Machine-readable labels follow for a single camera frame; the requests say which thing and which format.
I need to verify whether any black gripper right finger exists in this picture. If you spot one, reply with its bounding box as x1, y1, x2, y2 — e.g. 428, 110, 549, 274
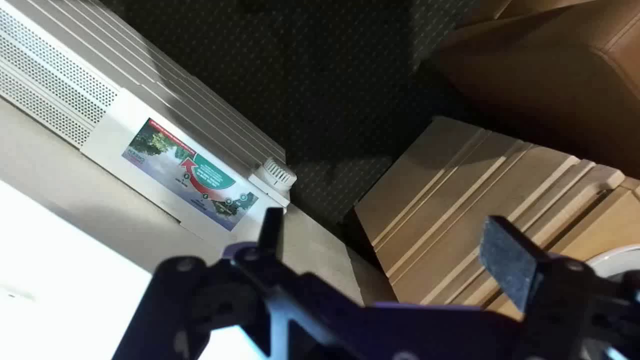
478, 214, 640, 360

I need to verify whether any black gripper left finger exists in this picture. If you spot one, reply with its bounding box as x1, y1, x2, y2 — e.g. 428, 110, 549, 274
112, 206, 287, 360

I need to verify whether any white thermostat knob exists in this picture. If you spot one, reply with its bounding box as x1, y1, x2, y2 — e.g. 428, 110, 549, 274
253, 155, 300, 196

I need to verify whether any wooden side table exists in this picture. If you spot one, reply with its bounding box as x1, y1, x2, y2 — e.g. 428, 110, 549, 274
351, 114, 640, 323

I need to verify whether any colourful sticker label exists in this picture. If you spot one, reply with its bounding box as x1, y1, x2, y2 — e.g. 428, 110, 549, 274
120, 118, 259, 233

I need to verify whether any white round plate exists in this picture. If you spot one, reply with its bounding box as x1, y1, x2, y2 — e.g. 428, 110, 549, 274
587, 244, 640, 281

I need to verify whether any brown leather armchair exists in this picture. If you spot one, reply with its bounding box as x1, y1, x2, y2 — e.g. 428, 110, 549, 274
425, 0, 640, 180

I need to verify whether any white wall heater unit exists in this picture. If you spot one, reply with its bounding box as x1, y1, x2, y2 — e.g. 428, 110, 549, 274
0, 0, 300, 250

